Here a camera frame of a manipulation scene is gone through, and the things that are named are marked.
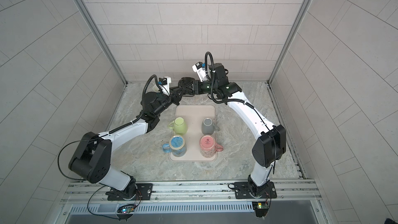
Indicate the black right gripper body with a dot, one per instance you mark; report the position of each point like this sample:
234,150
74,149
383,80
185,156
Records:
203,87

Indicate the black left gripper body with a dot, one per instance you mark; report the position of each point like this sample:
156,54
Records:
163,103

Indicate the black mug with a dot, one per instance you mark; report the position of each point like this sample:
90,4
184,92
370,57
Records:
188,86

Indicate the grey mug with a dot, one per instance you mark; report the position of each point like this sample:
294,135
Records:
208,127

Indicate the dark green mug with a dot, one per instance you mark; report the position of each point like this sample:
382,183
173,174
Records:
157,88

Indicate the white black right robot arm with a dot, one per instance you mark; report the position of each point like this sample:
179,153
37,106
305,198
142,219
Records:
270,142

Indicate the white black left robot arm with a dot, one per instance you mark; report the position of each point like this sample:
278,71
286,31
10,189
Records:
92,157

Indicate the light green mug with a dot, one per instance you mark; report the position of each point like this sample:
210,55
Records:
179,126

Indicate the blue butterfly mug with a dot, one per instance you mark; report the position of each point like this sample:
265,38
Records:
176,146

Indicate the pink ghost mug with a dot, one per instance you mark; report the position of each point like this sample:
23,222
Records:
209,147

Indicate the beige drying mat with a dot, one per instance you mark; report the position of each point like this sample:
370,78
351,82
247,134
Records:
194,116

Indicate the left green circuit board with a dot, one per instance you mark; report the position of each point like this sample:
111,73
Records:
126,211

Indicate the right circuit board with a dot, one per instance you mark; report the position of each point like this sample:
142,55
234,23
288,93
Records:
260,208

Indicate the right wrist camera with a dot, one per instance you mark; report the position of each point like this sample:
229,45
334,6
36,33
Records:
200,69

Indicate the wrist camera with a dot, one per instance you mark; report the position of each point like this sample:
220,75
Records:
164,84
200,69

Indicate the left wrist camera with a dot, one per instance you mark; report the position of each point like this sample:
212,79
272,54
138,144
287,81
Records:
164,84

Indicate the aluminium mounting rail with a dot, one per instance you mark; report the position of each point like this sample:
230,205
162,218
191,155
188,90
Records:
194,191

